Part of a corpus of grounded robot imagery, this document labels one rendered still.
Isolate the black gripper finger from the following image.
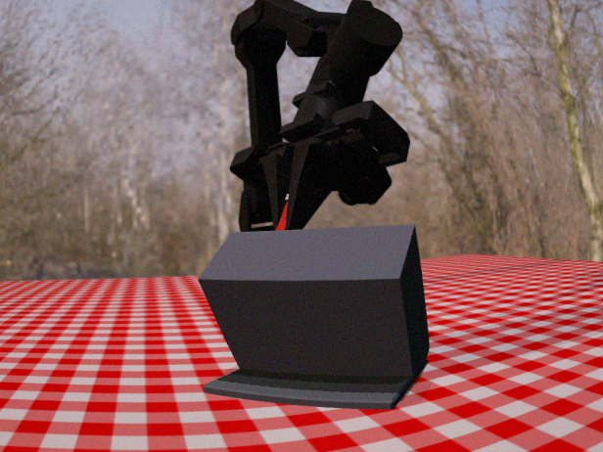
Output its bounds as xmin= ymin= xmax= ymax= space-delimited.
xmin=258 ymin=153 xmax=292 ymax=231
xmin=286 ymin=137 xmax=362 ymax=230

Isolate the dark red peg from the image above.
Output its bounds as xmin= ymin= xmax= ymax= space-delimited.
xmin=276 ymin=194 xmax=289 ymax=231

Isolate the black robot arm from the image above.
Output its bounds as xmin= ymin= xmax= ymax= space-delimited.
xmin=230 ymin=0 xmax=403 ymax=232

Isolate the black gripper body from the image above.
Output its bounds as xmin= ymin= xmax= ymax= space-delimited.
xmin=229 ymin=79 xmax=410 ymax=198

